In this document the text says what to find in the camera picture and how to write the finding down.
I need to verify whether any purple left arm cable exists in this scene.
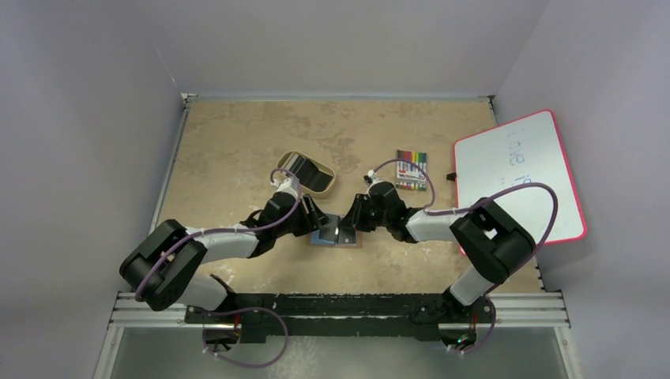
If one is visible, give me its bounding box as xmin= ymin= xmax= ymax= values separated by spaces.
xmin=134 ymin=168 xmax=305 ymax=303

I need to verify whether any beige oval plastic tray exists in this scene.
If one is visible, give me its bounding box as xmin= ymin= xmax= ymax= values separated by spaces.
xmin=277 ymin=151 xmax=337 ymax=199

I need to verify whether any pink framed whiteboard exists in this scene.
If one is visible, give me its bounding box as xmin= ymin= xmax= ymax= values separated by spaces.
xmin=454 ymin=109 xmax=588 ymax=244

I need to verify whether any pink leather card holder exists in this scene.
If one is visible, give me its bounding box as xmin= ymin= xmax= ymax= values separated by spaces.
xmin=307 ymin=213 xmax=363 ymax=249

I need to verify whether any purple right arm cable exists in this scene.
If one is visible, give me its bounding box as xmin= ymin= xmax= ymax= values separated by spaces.
xmin=364 ymin=158 xmax=559 ymax=294

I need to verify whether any pack of coloured markers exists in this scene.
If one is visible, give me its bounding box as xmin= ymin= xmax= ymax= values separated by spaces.
xmin=395 ymin=150 xmax=427 ymax=191

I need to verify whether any aluminium frame rail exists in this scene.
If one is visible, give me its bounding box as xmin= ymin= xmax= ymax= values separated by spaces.
xmin=111 ymin=292 xmax=570 ymax=328

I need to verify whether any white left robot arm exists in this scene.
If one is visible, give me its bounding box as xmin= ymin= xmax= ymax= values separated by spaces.
xmin=119 ymin=179 xmax=329 ymax=323

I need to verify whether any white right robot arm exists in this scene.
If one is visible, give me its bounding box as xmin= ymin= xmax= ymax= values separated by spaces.
xmin=338 ymin=182 xmax=536 ymax=321

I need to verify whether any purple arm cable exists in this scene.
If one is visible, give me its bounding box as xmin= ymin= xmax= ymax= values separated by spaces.
xmin=134 ymin=168 xmax=305 ymax=303
xmin=364 ymin=158 xmax=559 ymax=294

